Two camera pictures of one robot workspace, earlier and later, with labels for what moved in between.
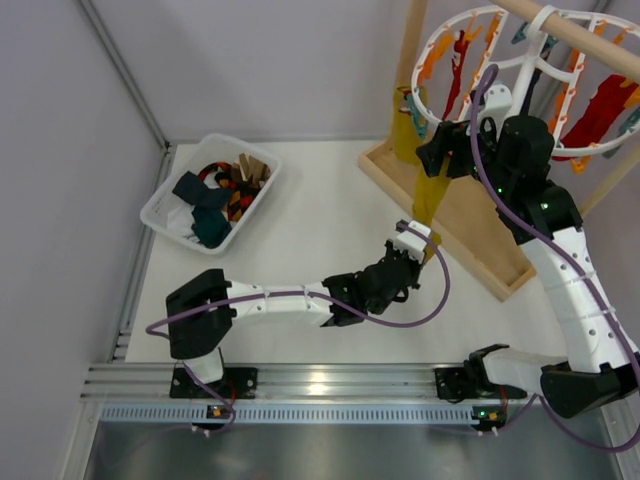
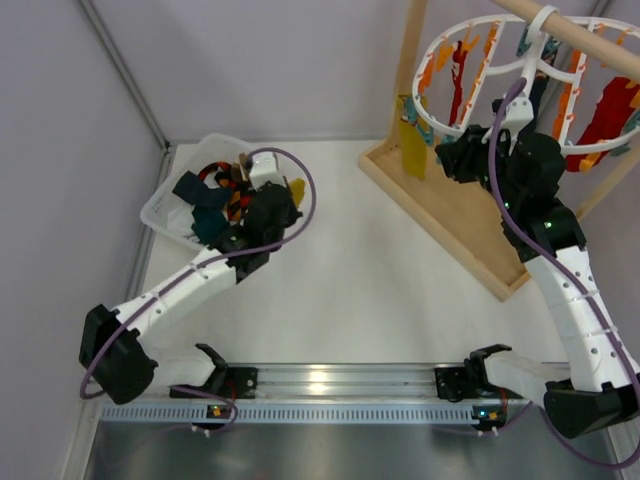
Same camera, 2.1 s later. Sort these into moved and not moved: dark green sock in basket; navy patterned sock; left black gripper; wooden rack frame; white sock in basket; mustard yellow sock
Moved: mustard yellow sock; left black gripper
Not moved: navy patterned sock; wooden rack frame; white sock in basket; dark green sock in basket
